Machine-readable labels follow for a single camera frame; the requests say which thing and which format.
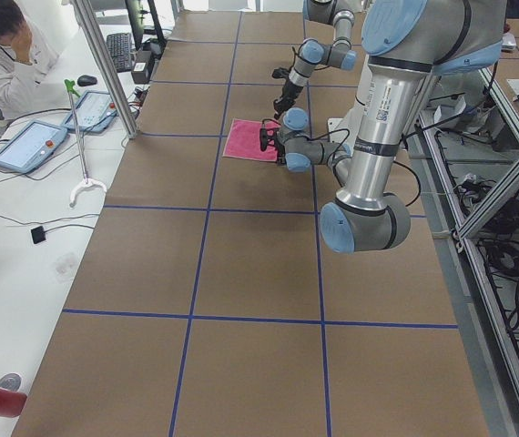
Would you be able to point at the person in white coat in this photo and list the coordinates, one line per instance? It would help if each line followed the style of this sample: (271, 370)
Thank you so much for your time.
(25, 59)

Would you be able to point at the far teach pendant tablet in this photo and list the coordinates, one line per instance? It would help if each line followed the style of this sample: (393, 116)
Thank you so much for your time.
(95, 111)

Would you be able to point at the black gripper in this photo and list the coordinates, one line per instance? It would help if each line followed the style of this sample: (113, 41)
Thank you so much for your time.
(280, 159)
(287, 94)

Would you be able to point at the small black square pad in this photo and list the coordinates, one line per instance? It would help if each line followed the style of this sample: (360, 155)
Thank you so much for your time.
(38, 234)

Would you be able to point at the black monitor stand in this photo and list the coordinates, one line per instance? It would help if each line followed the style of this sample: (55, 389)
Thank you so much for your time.
(137, 15)

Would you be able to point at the black keyboard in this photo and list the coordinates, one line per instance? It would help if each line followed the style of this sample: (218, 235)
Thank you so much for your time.
(119, 47)

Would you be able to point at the reacher grabber stick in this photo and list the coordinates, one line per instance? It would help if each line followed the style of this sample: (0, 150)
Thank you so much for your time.
(87, 182)

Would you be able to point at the near teach pendant tablet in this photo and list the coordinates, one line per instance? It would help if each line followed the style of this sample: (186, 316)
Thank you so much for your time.
(32, 146)

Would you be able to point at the black power box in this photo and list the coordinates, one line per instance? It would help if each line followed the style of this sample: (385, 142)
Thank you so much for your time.
(143, 67)

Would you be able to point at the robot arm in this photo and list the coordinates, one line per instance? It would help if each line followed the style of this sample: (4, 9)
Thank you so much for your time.
(312, 54)
(405, 42)

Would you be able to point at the pink grey towel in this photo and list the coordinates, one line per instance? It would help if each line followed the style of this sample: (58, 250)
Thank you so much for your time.
(243, 141)

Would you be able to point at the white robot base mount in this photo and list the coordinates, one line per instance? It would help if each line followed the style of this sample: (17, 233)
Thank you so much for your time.
(344, 130)

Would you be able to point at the black computer mouse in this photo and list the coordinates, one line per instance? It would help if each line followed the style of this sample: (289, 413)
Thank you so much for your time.
(86, 80)

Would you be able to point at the aluminium frame rack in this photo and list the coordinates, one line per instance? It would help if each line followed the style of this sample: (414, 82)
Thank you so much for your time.
(467, 140)

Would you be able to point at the aluminium frame post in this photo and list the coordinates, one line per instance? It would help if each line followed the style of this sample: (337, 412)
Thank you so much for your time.
(97, 44)

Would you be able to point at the grey round disc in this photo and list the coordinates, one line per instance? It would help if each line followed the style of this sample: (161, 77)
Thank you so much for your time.
(11, 381)

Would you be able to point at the teach pendant tablet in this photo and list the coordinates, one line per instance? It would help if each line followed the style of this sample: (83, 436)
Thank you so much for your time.
(32, 146)
(95, 111)

